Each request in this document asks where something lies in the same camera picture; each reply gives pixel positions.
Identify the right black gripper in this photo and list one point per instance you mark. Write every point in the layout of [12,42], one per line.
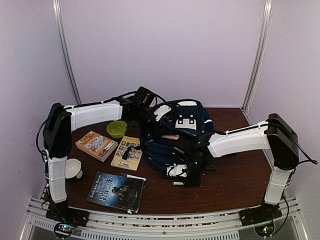
[196,182]

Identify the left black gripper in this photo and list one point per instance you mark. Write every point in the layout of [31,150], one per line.
[158,129]

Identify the navy blue backpack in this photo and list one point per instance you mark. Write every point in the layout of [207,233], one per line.
[187,119]

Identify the yellow paperback book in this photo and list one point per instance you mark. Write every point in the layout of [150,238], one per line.
[128,154]

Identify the purple capped white marker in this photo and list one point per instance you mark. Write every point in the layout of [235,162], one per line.
[134,177]

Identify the orange comic paperback book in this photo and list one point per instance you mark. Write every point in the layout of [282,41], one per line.
[96,145]

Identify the dark Wuthering Heights book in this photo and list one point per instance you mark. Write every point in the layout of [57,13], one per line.
[116,191]

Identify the red capped white marker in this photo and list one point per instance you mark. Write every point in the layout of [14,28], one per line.
[176,183]

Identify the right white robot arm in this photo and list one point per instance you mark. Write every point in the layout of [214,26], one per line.
[273,134]

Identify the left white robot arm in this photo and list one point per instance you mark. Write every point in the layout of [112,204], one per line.
[65,123]

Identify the lime green plastic bowl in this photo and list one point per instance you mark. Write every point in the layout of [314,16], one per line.
[117,129]

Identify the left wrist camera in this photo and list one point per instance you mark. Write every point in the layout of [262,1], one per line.
[161,111]

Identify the front aluminium rail frame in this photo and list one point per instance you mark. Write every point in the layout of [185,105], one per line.
[219,225]

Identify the right corner aluminium post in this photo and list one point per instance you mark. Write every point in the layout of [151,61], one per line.
[260,51]

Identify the corner aluminium post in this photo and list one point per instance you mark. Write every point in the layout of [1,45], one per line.
[64,47]
[260,51]

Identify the left corner aluminium post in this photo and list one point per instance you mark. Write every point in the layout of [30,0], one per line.
[64,47]

